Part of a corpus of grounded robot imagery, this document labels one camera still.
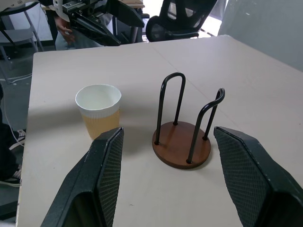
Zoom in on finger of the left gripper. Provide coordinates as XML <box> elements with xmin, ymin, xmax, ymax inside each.
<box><xmin>70</xmin><ymin>13</ymin><xmax>122</xmax><ymax>47</ymax></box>
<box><xmin>105</xmin><ymin>0</ymin><xmax>145</xmax><ymax>28</ymax></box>

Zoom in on wooden desk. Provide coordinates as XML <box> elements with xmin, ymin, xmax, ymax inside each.
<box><xmin>122</xmin><ymin>0</ymin><xmax>145</xmax><ymax>9</ymax></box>

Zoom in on black wire cup holder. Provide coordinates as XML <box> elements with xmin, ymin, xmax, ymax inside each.
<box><xmin>152</xmin><ymin>72</ymin><xmax>225</xmax><ymax>170</ymax></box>

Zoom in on white floor cable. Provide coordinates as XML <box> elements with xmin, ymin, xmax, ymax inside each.
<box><xmin>0</xmin><ymin>72</ymin><xmax>33</xmax><ymax>84</ymax></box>

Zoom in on bystander bare hand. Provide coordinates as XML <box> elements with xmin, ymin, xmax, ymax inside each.
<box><xmin>56</xmin><ymin>17</ymin><xmax>73</xmax><ymax>45</ymax></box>

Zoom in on bystander grey trousers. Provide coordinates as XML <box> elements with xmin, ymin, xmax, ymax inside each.
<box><xmin>55</xmin><ymin>14</ymin><xmax>105</xmax><ymax>50</ymax></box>

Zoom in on black and white sneaker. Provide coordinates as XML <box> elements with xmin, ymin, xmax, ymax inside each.
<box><xmin>9</xmin><ymin>129</ymin><xmax>27</xmax><ymax>150</ymax></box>
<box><xmin>0</xmin><ymin>165</ymin><xmax>23</xmax><ymax>188</ymax></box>

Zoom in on tan and white paper cup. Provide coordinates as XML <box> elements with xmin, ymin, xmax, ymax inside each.
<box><xmin>75</xmin><ymin>84</ymin><xmax>123</xmax><ymax>140</ymax></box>

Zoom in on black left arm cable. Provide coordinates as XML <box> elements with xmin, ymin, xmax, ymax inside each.
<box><xmin>0</xmin><ymin>1</ymin><xmax>41</xmax><ymax>17</ymax></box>

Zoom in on bystander black trousers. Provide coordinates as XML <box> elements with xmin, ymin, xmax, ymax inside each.
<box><xmin>0</xmin><ymin>82</ymin><xmax>24</xmax><ymax>183</ymax></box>

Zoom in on grey metal chair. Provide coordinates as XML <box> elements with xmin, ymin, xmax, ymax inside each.
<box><xmin>0</xmin><ymin>10</ymin><xmax>45</xmax><ymax>61</ymax></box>

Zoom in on black mesh office chair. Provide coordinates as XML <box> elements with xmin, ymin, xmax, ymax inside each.
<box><xmin>145</xmin><ymin>0</ymin><xmax>218</xmax><ymax>43</ymax></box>

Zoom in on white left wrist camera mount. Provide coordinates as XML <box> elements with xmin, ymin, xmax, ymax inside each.
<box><xmin>48</xmin><ymin>0</ymin><xmax>71</xmax><ymax>22</ymax></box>

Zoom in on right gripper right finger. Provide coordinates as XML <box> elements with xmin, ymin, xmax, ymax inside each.
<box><xmin>213</xmin><ymin>126</ymin><xmax>303</xmax><ymax>227</ymax></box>

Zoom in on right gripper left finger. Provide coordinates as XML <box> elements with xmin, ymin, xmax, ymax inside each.
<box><xmin>40</xmin><ymin>127</ymin><xmax>125</xmax><ymax>227</ymax></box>

